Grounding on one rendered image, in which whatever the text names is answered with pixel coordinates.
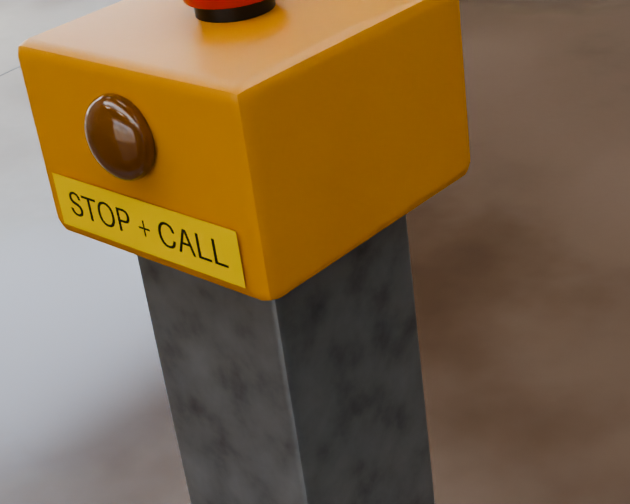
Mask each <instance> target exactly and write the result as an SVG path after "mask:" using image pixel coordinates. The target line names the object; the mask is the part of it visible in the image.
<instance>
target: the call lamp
mask: <svg viewBox="0 0 630 504"><path fill-rule="evenodd" d="M84 132H85V139H86V142H87V144H88V147H89V150H90V152H91V153H92V155H93V157H94V159H95V160H96V161H97V162H98V163H99V165H100V166H101V167H102V168H103V169H104V170H105V171H106V172H108V173H109V174H110V175H112V176H113V177H115V178H118V179H121V180H124V181H135V180H139V179H142V178H143V177H145V176H146V175H147V174H148V173H149V172H150V171H151V168H152V166H153V164H154V162H155V155H156V150H155V142H154V138H153V135H152V131H151V129H150V127H149V125H148V123H147V121H146V119H145V117H144V116H143V114H142V113H141V112H140V110H139V109H138V108H137V107H136V106H135V105H134V104H133V103H132V102H131V101H130V100H129V99H127V98H125V97H123V96H121V95H118V94H115V93H105V94H102V95H100V96H97V97H96V98H94V100H93V101H92V102H91V103H90V104H89V106H88V108H87V110H86V113H85V117H84Z"/></svg>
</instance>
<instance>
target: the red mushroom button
mask: <svg viewBox="0 0 630 504"><path fill-rule="evenodd" d="M183 1H184V3H185V4H187V5H188V6H190V7H193V8H198V9H213V10H214V9H228V8H236V7H242V6H246V5H251V4H254V3H258V2H261V1H264V0H183Z"/></svg>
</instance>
